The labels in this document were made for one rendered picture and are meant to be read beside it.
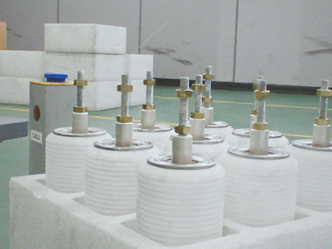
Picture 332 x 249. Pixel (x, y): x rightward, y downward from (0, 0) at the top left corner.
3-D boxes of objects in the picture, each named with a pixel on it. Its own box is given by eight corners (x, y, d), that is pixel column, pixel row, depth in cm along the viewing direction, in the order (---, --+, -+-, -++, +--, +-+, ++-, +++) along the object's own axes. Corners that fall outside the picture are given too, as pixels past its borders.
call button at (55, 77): (50, 85, 91) (50, 73, 91) (40, 83, 94) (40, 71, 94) (71, 85, 93) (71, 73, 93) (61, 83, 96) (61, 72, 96)
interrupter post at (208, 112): (208, 128, 90) (209, 108, 90) (196, 126, 92) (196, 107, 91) (215, 126, 92) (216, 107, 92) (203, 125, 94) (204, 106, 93)
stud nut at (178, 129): (170, 132, 59) (170, 124, 59) (178, 130, 60) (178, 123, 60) (187, 134, 58) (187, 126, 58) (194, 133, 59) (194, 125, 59)
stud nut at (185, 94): (171, 97, 58) (172, 89, 58) (179, 96, 60) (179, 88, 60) (188, 98, 57) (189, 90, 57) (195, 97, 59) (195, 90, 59)
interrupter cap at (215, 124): (215, 131, 87) (215, 127, 87) (175, 126, 91) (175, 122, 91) (236, 126, 93) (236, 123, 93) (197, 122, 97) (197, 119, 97)
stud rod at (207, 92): (210, 111, 92) (212, 66, 91) (206, 111, 91) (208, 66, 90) (207, 110, 92) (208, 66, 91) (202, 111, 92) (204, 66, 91)
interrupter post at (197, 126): (203, 140, 77) (204, 117, 77) (206, 143, 75) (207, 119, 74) (186, 140, 77) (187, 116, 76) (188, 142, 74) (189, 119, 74)
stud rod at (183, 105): (175, 147, 59) (178, 77, 58) (179, 146, 60) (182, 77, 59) (183, 148, 58) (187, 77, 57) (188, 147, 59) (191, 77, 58)
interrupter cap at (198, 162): (204, 175, 55) (204, 168, 54) (135, 167, 57) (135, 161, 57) (224, 163, 61) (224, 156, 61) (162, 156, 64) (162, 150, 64)
